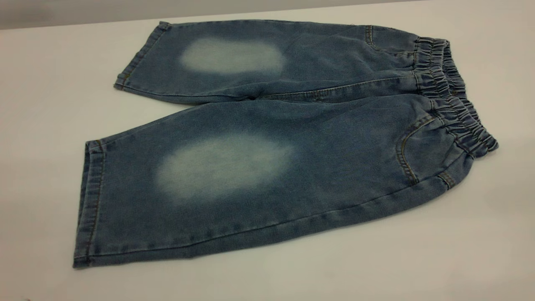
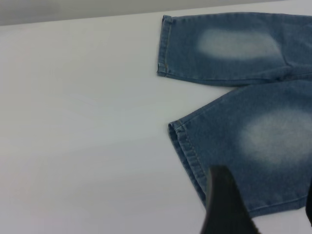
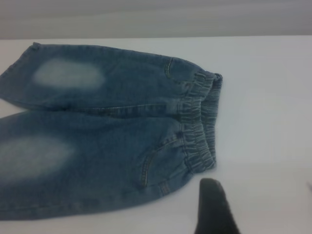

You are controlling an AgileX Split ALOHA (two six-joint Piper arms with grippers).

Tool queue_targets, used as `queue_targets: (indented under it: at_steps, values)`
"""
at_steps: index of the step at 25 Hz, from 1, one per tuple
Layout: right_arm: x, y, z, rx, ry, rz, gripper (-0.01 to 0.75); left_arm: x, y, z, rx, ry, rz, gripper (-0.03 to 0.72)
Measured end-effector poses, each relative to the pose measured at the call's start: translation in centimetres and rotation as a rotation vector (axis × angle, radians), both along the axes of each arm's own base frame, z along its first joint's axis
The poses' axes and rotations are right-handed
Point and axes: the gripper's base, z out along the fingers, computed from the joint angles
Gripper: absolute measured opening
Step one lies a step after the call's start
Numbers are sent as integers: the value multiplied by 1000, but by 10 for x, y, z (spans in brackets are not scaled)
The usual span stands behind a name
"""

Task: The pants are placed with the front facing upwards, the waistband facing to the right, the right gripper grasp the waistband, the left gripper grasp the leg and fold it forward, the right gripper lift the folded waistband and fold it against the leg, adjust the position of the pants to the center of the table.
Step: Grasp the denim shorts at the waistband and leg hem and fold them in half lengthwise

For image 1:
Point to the blue faded denim pants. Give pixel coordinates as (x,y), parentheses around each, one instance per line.
(292,146)

